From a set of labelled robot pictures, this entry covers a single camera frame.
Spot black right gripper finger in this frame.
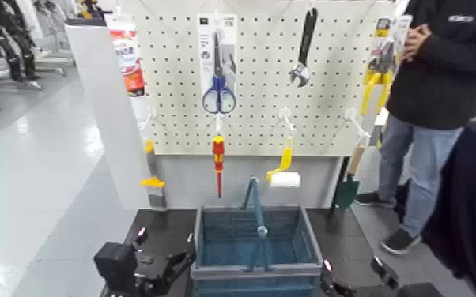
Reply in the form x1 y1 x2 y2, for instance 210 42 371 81
319 258 357 297
371 255 400 290

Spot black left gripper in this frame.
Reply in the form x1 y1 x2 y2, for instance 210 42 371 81
131 226 198 297

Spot yellow handled white paint roller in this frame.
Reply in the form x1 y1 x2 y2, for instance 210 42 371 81
265 137 302 189

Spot blue plastic crate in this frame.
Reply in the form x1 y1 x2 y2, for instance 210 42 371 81
190 205 324 297

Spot bystander bare hand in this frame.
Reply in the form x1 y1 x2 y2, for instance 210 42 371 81
402 24 433 63

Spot dark sneaker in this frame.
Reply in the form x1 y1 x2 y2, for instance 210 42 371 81
380 227 422 255
353 190 398 209

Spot yellow grey scraper tool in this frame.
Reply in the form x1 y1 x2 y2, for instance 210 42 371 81
139 138 168 209

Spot red yellow screwdriver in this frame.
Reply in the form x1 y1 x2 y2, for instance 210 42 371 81
211 134 226 199

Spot dark navy table cloth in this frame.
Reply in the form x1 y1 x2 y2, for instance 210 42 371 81
422 121 476 297

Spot white pegboard hook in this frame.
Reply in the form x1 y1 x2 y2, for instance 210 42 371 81
278 106 297 133
344 107 372 140
214 111 226 136
139 104 158 132

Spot white partition panel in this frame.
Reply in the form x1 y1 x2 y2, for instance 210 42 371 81
64 22 156 210

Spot red white tube pack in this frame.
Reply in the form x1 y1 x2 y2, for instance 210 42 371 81
105 14 147 97

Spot blue scissors on card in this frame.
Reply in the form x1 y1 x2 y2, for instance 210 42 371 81
196 13 239 115

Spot person in black jacket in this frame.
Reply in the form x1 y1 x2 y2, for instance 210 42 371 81
353 0 476 256

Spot cream pegboard panel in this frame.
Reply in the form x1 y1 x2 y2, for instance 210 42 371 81
131 0 397 158

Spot yellow black background machine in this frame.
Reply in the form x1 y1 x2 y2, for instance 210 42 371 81
75 0 105 21

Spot black humanoid robot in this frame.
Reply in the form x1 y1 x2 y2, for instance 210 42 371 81
0 0 40 82

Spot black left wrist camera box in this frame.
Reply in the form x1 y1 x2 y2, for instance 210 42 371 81
93 241 138 292

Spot green trowel with wooden handle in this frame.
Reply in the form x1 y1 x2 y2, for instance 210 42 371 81
332 142 367 210

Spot blue crate carry handle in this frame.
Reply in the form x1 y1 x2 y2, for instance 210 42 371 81
240 175 272 273

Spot yellow handled pliers in pack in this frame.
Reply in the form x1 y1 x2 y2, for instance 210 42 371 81
360 15 414 117

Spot grey metal stand frame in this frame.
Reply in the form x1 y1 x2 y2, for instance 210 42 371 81
0 39 77 113

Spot black handled adjustable wrench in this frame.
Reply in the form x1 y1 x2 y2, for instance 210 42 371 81
288 6 319 88

